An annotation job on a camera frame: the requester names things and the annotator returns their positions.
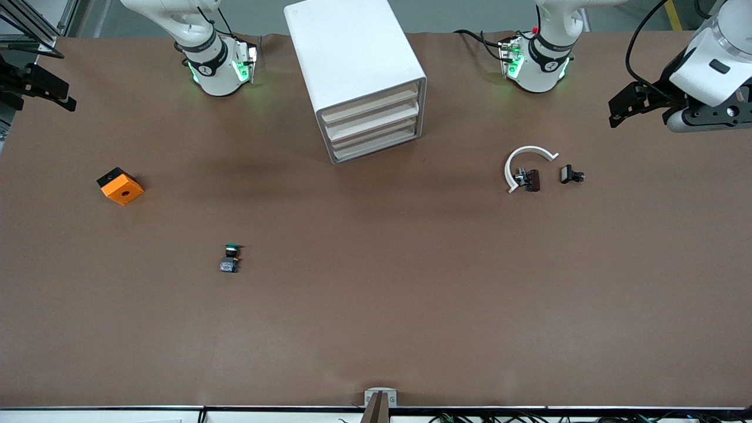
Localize orange and black button box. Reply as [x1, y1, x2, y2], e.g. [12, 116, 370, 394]
[96, 167, 145, 206]

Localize white curved plastic arc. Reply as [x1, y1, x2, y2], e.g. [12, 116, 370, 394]
[504, 145, 560, 194]

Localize brown table cover mat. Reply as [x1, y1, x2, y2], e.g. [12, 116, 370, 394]
[0, 32, 752, 409]

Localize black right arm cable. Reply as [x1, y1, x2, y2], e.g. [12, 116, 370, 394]
[0, 16, 65, 59]

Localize aluminium frame profile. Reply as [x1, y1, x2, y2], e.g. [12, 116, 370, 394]
[0, 0, 80, 49]

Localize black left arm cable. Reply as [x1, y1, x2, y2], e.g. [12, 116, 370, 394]
[625, 0, 673, 89]

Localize dark brown switch component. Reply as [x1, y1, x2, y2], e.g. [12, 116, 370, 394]
[514, 168, 542, 193]

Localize black arm base cable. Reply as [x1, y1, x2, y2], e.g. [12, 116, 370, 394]
[453, 28, 513, 63]

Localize green push button switch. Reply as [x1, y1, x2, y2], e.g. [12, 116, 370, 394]
[219, 243, 243, 274]

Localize black cable bundle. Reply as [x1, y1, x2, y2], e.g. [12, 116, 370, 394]
[428, 412, 752, 423]

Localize metal bracket with post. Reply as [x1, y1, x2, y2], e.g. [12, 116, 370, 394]
[360, 387, 398, 423]

